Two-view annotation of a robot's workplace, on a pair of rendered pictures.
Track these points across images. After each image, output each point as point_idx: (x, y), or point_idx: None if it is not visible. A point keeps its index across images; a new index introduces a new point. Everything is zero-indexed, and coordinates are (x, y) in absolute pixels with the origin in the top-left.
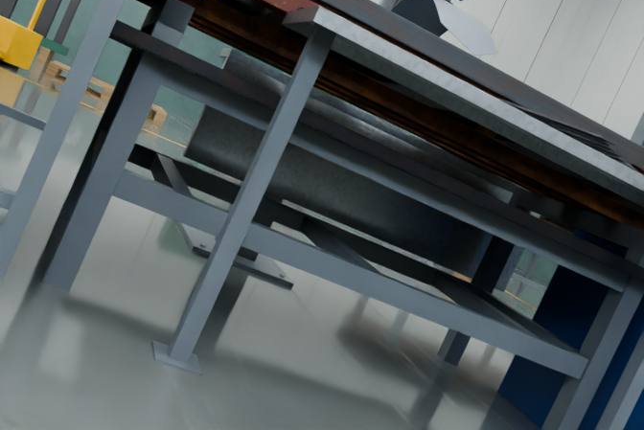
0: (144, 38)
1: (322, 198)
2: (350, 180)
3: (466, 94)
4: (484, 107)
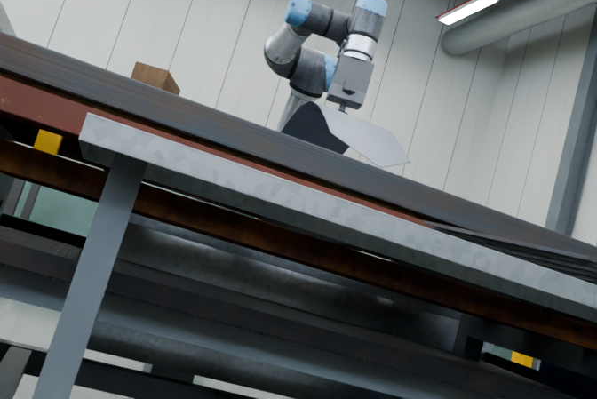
0: None
1: (236, 364)
2: None
3: (368, 225)
4: (401, 243)
